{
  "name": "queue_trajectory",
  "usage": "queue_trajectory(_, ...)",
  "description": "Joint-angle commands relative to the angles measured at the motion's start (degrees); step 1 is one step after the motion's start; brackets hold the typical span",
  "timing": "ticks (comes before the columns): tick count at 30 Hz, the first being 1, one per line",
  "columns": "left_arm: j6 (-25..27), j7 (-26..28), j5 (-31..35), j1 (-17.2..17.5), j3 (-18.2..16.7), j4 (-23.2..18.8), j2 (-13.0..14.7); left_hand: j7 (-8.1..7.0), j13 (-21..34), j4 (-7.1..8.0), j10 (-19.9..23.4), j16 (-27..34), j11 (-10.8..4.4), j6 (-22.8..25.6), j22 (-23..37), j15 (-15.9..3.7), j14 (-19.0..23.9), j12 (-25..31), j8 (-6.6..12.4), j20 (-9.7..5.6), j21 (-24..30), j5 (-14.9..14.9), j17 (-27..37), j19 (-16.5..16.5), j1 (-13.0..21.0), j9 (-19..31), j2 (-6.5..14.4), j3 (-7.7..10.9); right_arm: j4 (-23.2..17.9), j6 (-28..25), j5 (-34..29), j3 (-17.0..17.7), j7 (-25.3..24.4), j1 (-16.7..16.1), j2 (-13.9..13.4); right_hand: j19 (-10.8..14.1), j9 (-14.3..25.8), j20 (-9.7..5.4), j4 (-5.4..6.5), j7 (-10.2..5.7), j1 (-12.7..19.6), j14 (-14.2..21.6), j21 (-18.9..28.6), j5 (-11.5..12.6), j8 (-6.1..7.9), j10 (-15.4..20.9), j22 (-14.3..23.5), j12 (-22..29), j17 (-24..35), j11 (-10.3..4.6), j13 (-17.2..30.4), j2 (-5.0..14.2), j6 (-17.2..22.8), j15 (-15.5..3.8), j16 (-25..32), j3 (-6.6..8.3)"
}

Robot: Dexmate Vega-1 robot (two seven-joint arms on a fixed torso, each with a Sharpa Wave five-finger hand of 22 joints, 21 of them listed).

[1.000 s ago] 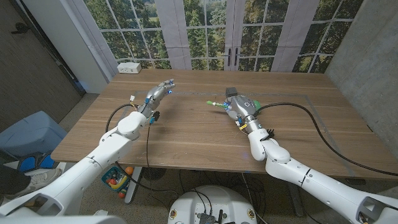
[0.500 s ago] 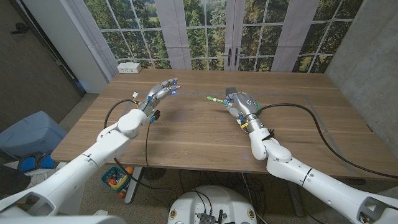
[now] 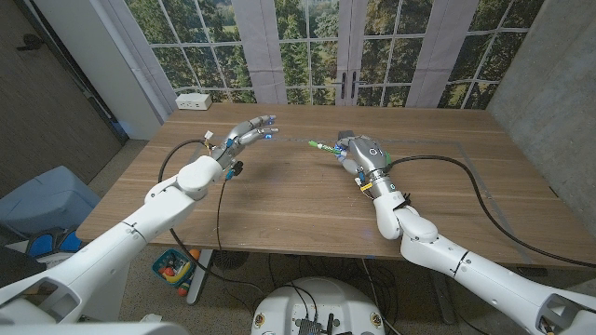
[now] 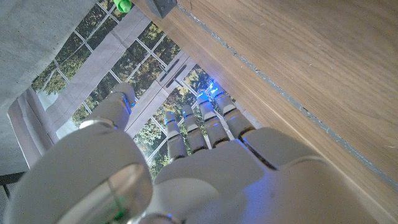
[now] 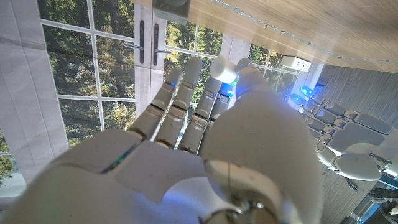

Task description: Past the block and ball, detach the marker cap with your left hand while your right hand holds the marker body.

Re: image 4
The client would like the printed window backdrop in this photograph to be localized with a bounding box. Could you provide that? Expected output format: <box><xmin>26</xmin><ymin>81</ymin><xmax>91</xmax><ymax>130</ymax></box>
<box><xmin>7</xmin><ymin>0</ymin><xmax>265</xmax><ymax>175</ymax></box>

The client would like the green marker cap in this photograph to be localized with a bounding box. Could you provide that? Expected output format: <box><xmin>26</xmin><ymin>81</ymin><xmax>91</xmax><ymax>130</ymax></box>
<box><xmin>113</xmin><ymin>0</ymin><xmax>133</xmax><ymax>14</ymax></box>

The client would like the dark grey block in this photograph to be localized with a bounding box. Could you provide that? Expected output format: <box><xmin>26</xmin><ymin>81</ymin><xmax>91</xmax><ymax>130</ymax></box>
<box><xmin>145</xmin><ymin>0</ymin><xmax>178</xmax><ymax>20</ymax></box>

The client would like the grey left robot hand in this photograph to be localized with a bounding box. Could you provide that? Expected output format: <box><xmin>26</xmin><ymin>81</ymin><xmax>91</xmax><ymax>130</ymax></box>
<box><xmin>6</xmin><ymin>82</ymin><xmax>379</xmax><ymax>224</ymax></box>

